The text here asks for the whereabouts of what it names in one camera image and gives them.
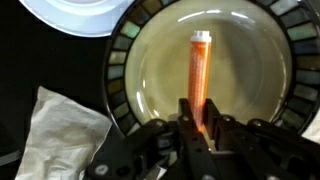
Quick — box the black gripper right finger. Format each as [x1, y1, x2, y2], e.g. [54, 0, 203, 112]
[204, 99, 290, 180]

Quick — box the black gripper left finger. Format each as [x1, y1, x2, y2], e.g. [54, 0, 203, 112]
[178, 98, 220, 180]

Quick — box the orange marker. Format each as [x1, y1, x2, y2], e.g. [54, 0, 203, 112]
[188, 30, 212, 132]

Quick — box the large beige cloth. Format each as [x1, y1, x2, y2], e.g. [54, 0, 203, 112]
[15, 87, 112, 180]

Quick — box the white plastic plate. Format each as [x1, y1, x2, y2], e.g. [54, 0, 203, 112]
[19, 0, 134, 38]

